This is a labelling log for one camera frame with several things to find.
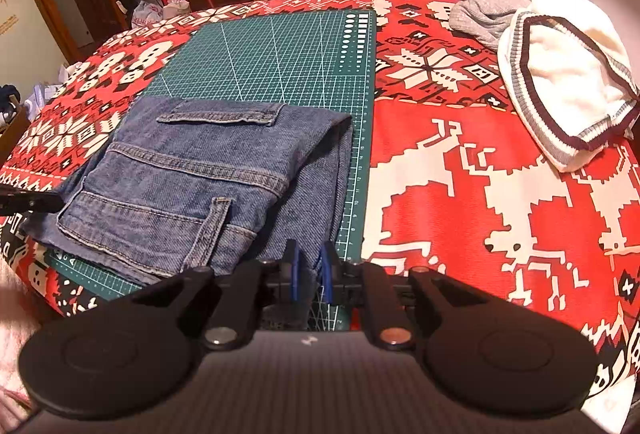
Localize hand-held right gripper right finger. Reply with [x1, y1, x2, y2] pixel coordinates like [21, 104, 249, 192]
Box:
[320, 241, 501, 350]

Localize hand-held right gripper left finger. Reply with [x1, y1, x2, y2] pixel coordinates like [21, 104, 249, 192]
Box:
[131, 240, 302, 350]

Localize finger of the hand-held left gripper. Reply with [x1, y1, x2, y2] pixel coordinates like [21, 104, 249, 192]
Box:
[0, 186, 66, 218]

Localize blue denim shorts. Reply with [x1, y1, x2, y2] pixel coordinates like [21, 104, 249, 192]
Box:
[19, 96, 353, 287]

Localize red patterned blanket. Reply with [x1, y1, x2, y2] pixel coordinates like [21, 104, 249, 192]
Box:
[0, 0, 640, 410]

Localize green cutting mat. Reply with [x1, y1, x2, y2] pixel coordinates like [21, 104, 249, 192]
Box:
[45, 9, 378, 332]

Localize white plastic bags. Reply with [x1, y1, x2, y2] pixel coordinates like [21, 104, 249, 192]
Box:
[131, 0, 191, 27]

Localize grey cloth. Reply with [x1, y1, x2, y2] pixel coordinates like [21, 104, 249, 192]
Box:
[448, 0, 533, 49]

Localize white knit vest striped trim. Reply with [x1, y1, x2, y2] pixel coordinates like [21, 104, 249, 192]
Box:
[496, 0, 640, 172]

